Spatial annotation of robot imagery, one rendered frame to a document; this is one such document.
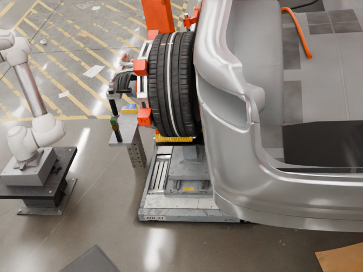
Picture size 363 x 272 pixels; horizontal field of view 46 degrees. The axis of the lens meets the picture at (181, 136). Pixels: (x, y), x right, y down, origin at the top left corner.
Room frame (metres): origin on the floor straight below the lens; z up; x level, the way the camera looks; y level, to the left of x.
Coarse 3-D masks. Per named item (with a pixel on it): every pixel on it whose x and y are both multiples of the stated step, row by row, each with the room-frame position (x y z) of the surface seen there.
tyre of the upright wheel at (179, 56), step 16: (176, 32) 2.41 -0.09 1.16; (192, 32) 2.38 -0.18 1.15; (160, 48) 2.23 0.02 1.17; (176, 48) 2.20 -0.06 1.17; (192, 48) 2.26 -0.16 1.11; (160, 64) 2.13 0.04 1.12; (176, 64) 2.11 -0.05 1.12; (160, 80) 2.07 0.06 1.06; (176, 80) 2.04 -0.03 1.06; (160, 96) 2.02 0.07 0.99; (176, 96) 2.00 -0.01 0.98; (160, 112) 2.00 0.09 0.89; (176, 112) 1.97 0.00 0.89; (192, 112) 1.99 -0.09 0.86; (160, 128) 2.01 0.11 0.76; (176, 128) 1.99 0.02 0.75; (192, 128) 1.97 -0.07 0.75
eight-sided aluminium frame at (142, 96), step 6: (144, 42) 2.44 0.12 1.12; (150, 42) 2.42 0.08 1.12; (144, 48) 2.37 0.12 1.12; (150, 48) 2.35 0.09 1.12; (144, 54) 2.34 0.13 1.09; (138, 78) 2.16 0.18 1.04; (144, 78) 2.15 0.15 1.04; (138, 84) 2.14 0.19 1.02; (144, 84) 2.13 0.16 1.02; (138, 90) 2.12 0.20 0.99; (144, 90) 2.11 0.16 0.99; (138, 96) 2.09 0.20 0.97; (144, 96) 2.08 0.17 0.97; (138, 102) 2.09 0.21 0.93; (150, 126) 2.08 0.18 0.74
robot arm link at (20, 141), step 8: (16, 128) 2.40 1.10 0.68; (24, 128) 2.41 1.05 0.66; (8, 136) 2.36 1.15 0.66; (16, 136) 2.34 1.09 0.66; (24, 136) 2.36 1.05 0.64; (32, 136) 2.37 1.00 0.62; (8, 144) 2.35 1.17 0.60; (16, 144) 2.32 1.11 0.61; (24, 144) 2.33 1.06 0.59; (32, 144) 2.34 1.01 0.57; (16, 152) 2.31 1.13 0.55; (24, 152) 2.32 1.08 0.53; (32, 152) 2.34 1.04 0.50
